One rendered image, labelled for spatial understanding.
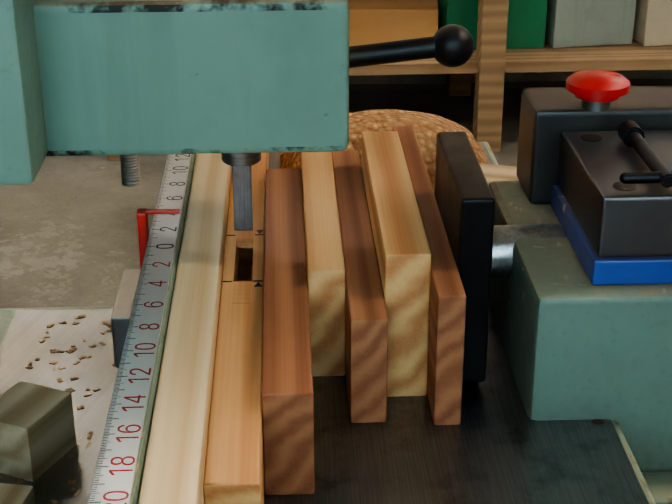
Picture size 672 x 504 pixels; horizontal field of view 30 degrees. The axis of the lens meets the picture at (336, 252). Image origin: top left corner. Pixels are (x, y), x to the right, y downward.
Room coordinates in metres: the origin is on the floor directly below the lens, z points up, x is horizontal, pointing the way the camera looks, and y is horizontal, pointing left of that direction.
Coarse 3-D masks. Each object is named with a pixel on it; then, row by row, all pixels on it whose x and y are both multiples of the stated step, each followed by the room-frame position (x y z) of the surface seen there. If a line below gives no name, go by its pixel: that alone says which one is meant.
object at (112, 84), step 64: (64, 0) 0.54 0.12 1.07; (128, 0) 0.54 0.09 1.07; (192, 0) 0.54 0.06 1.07; (256, 0) 0.54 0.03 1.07; (320, 0) 0.54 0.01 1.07; (64, 64) 0.53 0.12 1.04; (128, 64) 0.53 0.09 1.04; (192, 64) 0.53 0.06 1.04; (256, 64) 0.53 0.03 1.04; (320, 64) 0.53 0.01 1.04; (64, 128) 0.53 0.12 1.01; (128, 128) 0.53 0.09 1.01; (192, 128) 0.53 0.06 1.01; (256, 128) 0.53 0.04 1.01; (320, 128) 0.53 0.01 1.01
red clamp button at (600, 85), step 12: (576, 72) 0.58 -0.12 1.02; (588, 72) 0.58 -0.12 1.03; (600, 72) 0.58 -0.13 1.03; (612, 72) 0.58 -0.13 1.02; (576, 84) 0.57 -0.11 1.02; (588, 84) 0.56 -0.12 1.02; (600, 84) 0.56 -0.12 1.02; (612, 84) 0.56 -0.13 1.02; (624, 84) 0.57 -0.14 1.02; (576, 96) 0.57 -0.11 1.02; (588, 96) 0.56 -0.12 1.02; (600, 96) 0.56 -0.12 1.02; (612, 96) 0.56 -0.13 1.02
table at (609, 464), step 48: (336, 384) 0.50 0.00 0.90; (480, 384) 0.50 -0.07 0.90; (336, 432) 0.46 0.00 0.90; (384, 432) 0.46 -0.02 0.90; (432, 432) 0.46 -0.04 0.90; (480, 432) 0.46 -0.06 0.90; (528, 432) 0.46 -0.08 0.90; (576, 432) 0.46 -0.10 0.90; (336, 480) 0.42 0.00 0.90; (384, 480) 0.42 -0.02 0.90; (432, 480) 0.42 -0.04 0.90; (480, 480) 0.42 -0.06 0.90; (528, 480) 0.42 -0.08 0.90; (576, 480) 0.42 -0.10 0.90; (624, 480) 0.42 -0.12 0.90
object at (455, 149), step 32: (448, 160) 0.54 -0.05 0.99; (448, 192) 0.53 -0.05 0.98; (480, 192) 0.50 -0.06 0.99; (448, 224) 0.53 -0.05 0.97; (480, 224) 0.49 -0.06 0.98; (544, 224) 0.54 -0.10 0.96; (480, 256) 0.49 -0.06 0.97; (512, 256) 0.53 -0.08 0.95; (480, 288) 0.49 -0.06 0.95; (480, 320) 0.49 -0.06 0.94; (480, 352) 0.49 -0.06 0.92
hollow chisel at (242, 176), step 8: (232, 168) 0.56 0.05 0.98; (240, 168) 0.56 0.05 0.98; (248, 168) 0.56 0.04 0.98; (232, 176) 0.56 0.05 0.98; (240, 176) 0.56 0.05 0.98; (248, 176) 0.56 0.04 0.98; (240, 184) 0.56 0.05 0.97; (248, 184) 0.56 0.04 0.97; (240, 192) 0.56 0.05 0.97; (248, 192) 0.56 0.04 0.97; (240, 200) 0.56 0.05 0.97; (248, 200) 0.56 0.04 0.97; (240, 208) 0.56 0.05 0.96; (248, 208) 0.56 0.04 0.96; (240, 216) 0.56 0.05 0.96; (248, 216) 0.56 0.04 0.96; (240, 224) 0.56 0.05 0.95; (248, 224) 0.56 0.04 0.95
